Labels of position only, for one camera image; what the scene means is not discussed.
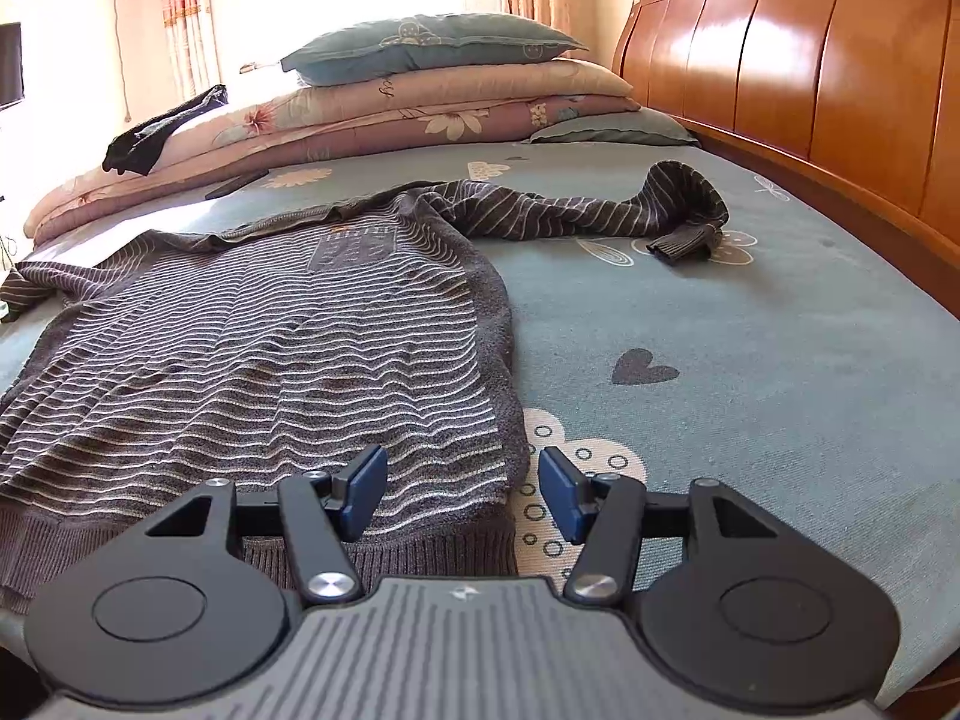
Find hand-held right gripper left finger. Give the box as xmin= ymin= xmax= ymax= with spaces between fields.
xmin=146 ymin=444 xmax=391 ymax=605

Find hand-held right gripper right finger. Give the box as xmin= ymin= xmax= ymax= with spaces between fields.
xmin=538 ymin=446 xmax=781 ymax=605

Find grey striped knit sweater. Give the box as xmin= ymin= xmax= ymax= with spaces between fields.
xmin=0 ymin=160 xmax=732 ymax=616

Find bed with blue printed sheet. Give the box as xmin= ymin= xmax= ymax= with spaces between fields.
xmin=0 ymin=139 xmax=960 ymax=713

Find dark smartphone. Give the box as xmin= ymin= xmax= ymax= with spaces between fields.
xmin=204 ymin=171 xmax=269 ymax=201

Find blue-grey flat pillow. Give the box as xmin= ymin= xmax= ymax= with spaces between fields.
xmin=523 ymin=106 xmax=702 ymax=147

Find pink floral folded quilt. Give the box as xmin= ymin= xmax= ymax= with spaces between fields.
xmin=22 ymin=56 xmax=642 ymax=245

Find black garment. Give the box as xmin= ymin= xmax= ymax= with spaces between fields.
xmin=101 ymin=84 xmax=228 ymax=177

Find blue-grey printed pillow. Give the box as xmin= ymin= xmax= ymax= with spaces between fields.
xmin=279 ymin=13 xmax=590 ymax=87

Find wooden headboard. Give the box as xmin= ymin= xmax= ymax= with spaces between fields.
xmin=611 ymin=0 xmax=960 ymax=301

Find flat screen television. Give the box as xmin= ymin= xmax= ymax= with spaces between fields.
xmin=0 ymin=22 xmax=25 ymax=107

